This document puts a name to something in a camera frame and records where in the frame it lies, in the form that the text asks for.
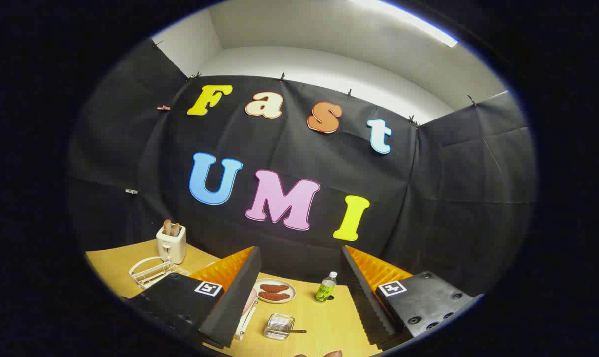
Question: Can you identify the green label drink bottle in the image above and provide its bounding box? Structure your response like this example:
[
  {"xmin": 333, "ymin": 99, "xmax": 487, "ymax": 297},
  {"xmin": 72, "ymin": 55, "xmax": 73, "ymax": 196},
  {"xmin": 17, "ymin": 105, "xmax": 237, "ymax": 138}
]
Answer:
[{"xmin": 314, "ymin": 271, "xmax": 338, "ymax": 303}]

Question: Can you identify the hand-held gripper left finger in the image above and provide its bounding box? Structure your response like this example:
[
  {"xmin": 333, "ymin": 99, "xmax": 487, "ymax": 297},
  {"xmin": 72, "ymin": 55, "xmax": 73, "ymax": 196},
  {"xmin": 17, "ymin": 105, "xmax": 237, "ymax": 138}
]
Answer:
[{"xmin": 125, "ymin": 245, "xmax": 263, "ymax": 349}]

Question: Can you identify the white toaster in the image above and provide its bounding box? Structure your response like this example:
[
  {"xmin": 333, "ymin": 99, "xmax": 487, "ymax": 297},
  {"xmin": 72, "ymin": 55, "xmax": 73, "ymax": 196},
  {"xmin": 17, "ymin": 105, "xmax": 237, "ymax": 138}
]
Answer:
[{"xmin": 156, "ymin": 224, "xmax": 187, "ymax": 264}]

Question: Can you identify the pink plate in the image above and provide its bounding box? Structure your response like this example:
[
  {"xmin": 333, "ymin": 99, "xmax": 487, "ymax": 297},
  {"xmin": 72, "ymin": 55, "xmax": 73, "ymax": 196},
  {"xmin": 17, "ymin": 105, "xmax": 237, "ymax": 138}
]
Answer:
[{"xmin": 243, "ymin": 288, "xmax": 258, "ymax": 319}]

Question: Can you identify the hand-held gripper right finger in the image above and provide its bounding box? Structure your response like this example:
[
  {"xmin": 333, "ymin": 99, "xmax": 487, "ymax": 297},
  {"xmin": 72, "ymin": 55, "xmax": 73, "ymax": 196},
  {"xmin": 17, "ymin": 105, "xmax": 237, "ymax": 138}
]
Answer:
[{"xmin": 340, "ymin": 244, "xmax": 484, "ymax": 348}]

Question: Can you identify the white round plate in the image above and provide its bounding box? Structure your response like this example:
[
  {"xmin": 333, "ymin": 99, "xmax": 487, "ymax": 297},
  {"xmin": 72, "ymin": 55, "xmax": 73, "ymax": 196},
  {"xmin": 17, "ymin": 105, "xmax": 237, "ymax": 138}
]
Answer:
[{"xmin": 254, "ymin": 278, "xmax": 297, "ymax": 304}]

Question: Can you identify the silver wire basket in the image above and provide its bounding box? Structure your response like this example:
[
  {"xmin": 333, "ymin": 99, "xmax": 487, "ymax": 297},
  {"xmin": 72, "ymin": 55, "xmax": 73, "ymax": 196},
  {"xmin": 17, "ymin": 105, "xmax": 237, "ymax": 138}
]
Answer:
[{"xmin": 263, "ymin": 313, "xmax": 295, "ymax": 341}]

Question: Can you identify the white wire dish rack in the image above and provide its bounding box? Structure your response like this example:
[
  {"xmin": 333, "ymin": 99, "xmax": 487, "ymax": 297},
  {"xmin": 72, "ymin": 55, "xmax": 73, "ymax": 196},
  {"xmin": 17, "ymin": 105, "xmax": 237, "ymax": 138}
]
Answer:
[{"xmin": 129, "ymin": 256, "xmax": 191, "ymax": 290}]

